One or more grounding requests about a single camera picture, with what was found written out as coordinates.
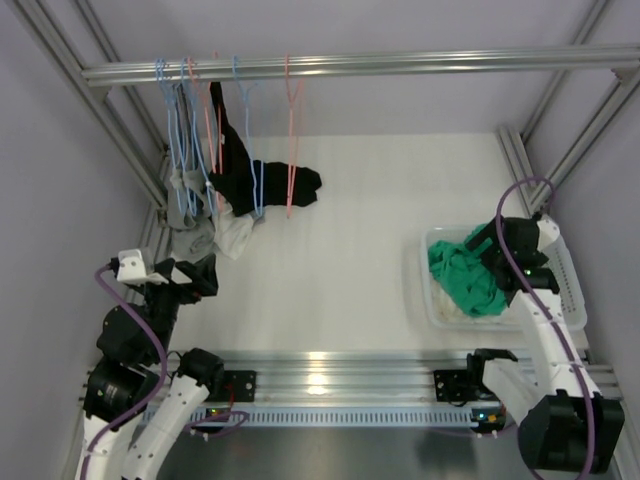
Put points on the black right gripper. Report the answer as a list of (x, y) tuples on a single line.
[(487, 254)]

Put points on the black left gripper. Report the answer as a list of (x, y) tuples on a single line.
[(202, 275)]

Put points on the green shirt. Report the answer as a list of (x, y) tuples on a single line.
[(463, 277)]

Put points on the white tank top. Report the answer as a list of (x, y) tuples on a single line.
[(450, 314)]

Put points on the blue hanger holding green shirt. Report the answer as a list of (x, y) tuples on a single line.
[(252, 140)]

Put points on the pink wire hanger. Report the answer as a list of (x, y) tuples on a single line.
[(294, 91)]

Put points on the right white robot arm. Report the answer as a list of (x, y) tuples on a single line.
[(563, 421)]

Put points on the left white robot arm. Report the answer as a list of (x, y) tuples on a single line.
[(134, 407)]

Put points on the grey garment on hanger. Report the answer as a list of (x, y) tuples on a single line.
[(189, 216)]

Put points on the black garment on hanger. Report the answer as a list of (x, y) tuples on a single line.
[(248, 184)]

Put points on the white garment near hangers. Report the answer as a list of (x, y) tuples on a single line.
[(232, 234)]

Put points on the white perforated plastic basket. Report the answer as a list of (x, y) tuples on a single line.
[(560, 264)]

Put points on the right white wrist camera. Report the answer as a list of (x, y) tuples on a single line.
[(548, 235)]

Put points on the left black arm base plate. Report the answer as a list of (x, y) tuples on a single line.
[(238, 386)]

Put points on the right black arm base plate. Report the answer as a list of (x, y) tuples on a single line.
[(453, 386)]

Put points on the aluminium hanging rail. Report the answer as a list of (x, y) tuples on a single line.
[(554, 58)]

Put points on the slotted grey cable duct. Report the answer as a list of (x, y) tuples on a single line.
[(421, 416)]

